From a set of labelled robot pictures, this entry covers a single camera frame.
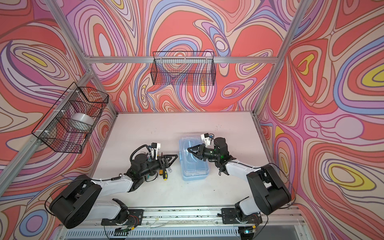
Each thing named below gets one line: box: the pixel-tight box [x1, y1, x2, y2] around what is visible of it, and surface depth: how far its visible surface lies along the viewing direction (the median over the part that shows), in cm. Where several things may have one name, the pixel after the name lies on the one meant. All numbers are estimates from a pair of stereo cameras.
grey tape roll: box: [70, 112, 94, 131], surface depth 74 cm
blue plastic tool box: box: [179, 133, 210, 181], surface depth 82 cm
